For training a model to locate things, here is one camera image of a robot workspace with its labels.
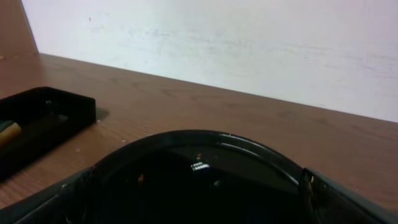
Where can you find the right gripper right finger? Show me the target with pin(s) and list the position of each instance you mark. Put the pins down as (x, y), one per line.
(329, 202)

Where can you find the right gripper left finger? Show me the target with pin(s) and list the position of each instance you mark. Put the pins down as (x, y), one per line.
(67, 201)

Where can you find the yellow green sponge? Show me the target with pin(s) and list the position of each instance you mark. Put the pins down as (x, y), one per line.
(9, 130)

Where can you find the black rectangular tray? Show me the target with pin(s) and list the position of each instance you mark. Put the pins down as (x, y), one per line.
(48, 117)

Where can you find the black round tray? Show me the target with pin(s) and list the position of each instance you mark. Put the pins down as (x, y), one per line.
(190, 176)

